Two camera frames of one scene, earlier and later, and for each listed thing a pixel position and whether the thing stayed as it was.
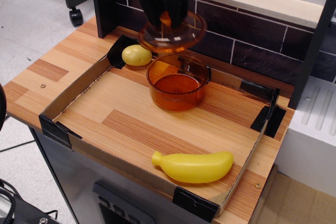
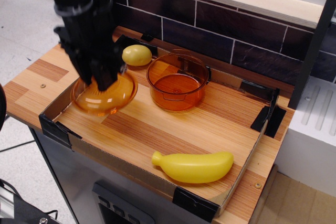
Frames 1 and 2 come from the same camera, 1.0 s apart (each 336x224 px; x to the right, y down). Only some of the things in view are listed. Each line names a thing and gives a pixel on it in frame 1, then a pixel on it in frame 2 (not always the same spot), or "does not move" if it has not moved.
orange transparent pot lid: x=168 y=39 -> x=90 y=98
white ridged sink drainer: x=315 y=114 does not move
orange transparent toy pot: x=177 y=82 does not move
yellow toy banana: x=197 y=168 does not move
